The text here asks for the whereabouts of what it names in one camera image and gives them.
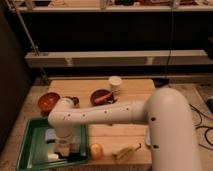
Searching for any yellow apple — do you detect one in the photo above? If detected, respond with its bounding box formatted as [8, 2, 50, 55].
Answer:
[90, 144, 104, 160]

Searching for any orange carrot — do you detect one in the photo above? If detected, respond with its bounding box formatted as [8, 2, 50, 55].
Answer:
[94, 92, 113, 104]

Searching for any yellow banana peel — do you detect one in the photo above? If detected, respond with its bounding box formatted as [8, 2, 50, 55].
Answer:
[113, 144, 141, 163]

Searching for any brown grape bunch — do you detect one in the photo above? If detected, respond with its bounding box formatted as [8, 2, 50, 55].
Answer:
[65, 96, 80, 108]

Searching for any black floor cable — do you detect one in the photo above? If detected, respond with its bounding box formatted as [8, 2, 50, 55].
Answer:
[188, 103, 213, 151]

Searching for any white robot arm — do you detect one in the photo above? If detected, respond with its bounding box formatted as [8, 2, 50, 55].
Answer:
[48, 88, 202, 171]

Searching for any green plastic tray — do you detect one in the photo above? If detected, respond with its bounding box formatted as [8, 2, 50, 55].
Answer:
[16, 118, 90, 171]

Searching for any orange bowl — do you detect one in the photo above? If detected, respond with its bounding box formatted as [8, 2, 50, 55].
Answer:
[37, 92, 60, 112]

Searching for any white paper cup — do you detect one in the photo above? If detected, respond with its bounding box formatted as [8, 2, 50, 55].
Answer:
[108, 76, 122, 93]

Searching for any wooden shelf beam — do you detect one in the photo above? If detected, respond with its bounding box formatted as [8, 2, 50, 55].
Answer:
[25, 50, 213, 68]

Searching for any dark red bowl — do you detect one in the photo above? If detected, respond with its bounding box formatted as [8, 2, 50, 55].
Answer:
[90, 89, 115, 106]

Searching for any blue sponge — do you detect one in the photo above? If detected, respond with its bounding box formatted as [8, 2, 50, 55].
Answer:
[45, 129, 55, 143]

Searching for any metal diagonal pole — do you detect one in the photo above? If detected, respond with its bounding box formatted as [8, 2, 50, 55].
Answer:
[10, 0, 50, 84]

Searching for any blue cloth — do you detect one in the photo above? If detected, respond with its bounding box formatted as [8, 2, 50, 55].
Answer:
[145, 128, 151, 147]

